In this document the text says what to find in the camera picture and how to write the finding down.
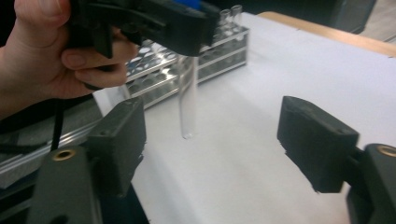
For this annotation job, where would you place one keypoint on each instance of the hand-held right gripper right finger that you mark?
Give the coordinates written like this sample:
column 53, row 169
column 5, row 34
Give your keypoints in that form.
column 317, row 143

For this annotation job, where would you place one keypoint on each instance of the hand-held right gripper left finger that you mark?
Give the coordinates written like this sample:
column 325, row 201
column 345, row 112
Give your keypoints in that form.
column 116, row 146

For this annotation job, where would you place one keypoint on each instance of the orange capped test tube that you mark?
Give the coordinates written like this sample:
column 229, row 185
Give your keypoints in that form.
column 225, row 21
column 237, row 17

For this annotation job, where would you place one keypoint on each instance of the metal test tube rack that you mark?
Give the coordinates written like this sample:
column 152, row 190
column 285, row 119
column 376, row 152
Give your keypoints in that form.
column 218, row 62

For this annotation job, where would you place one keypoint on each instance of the blue capped test tube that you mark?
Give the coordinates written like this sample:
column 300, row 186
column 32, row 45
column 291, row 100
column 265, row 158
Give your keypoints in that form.
column 188, row 102

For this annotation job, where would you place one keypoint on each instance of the white board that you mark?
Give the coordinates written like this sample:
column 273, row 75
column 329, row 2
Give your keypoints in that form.
column 249, row 109

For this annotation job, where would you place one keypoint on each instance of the black cabinet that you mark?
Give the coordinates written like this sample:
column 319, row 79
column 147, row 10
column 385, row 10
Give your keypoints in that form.
column 342, row 15

